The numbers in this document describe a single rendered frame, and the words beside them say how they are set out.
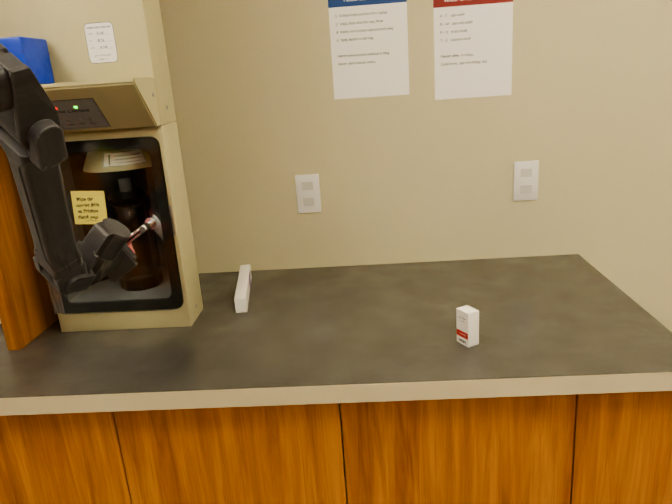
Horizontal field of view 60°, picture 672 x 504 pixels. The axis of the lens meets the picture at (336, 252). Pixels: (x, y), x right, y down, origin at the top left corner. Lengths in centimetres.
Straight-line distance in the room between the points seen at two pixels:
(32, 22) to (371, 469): 115
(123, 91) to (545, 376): 96
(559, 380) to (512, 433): 15
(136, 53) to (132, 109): 13
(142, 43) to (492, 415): 103
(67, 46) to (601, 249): 150
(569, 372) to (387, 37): 100
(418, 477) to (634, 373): 46
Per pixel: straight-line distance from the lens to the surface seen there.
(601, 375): 119
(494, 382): 114
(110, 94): 127
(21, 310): 153
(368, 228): 175
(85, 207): 143
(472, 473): 128
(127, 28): 136
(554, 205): 183
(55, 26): 142
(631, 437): 131
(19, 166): 89
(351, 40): 170
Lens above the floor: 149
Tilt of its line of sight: 17 degrees down
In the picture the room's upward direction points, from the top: 4 degrees counter-clockwise
